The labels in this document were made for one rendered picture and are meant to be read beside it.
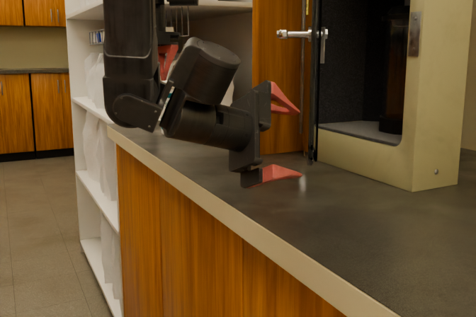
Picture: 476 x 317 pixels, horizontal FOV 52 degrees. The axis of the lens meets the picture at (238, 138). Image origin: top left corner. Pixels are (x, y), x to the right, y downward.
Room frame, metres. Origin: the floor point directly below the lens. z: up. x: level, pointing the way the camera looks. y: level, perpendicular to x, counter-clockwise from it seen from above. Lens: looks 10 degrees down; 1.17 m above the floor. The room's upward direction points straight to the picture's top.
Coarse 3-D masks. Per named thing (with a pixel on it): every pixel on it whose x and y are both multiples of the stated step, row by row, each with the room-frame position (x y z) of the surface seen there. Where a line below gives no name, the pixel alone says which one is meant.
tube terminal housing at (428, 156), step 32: (416, 0) 0.79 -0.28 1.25; (448, 0) 0.80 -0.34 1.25; (448, 32) 0.80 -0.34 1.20; (416, 64) 0.78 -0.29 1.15; (448, 64) 0.81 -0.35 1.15; (416, 96) 0.78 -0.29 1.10; (448, 96) 0.81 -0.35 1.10; (416, 128) 0.78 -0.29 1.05; (448, 128) 0.81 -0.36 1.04; (320, 160) 1.01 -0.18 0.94; (352, 160) 0.91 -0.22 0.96; (384, 160) 0.84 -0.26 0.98; (416, 160) 0.78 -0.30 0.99; (448, 160) 0.82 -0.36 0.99
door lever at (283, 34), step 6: (282, 30) 0.79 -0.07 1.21; (288, 30) 0.79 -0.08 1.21; (294, 30) 0.79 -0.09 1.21; (300, 30) 0.79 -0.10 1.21; (306, 30) 0.79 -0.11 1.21; (282, 36) 0.79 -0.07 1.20; (288, 36) 0.79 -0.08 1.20; (294, 36) 0.79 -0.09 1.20; (300, 36) 0.79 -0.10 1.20; (306, 36) 0.79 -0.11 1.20
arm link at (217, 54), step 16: (192, 48) 0.57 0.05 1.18; (208, 48) 0.58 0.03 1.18; (224, 48) 0.61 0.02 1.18; (176, 64) 0.57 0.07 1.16; (192, 64) 0.57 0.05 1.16; (208, 64) 0.56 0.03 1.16; (224, 64) 0.56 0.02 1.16; (176, 80) 0.58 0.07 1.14; (192, 80) 0.57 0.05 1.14; (208, 80) 0.57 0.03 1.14; (224, 80) 0.57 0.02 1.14; (128, 96) 0.56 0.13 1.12; (160, 96) 0.64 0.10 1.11; (192, 96) 0.57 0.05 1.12; (208, 96) 0.57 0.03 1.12; (128, 112) 0.57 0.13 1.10; (144, 112) 0.57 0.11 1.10; (160, 112) 0.57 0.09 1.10; (144, 128) 0.57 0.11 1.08
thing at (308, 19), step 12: (312, 0) 0.75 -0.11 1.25; (312, 12) 0.75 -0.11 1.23; (312, 24) 0.75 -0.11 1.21; (312, 36) 0.75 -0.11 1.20; (312, 48) 0.75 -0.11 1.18; (312, 60) 0.75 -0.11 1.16; (312, 72) 0.75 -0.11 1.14; (312, 84) 0.75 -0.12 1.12; (312, 96) 0.75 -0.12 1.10; (312, 108) 0.75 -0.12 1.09; (312, 120) 0.75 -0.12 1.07; (312, 132) 0.75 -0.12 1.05; (312, 144) 0.75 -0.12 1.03; (312, 156) 0.75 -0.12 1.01
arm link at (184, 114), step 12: (180, 96) 0.58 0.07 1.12; (168, 108) 0.59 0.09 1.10; (180, 108) 0.58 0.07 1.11; (192, 108) 0.59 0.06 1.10; (204, 108) 0.60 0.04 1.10; (168, 120) 0.60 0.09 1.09; (180, 120) 0.58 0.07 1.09; (192, 120) 0.58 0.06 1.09; (204, 120) 0.59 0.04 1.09; (216, 120) 0.61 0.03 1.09; (168, 132) 0.59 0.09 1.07; (180, 132) 0.58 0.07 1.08; (192, 132) 0.59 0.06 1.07; (204, 132) 0.59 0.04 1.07
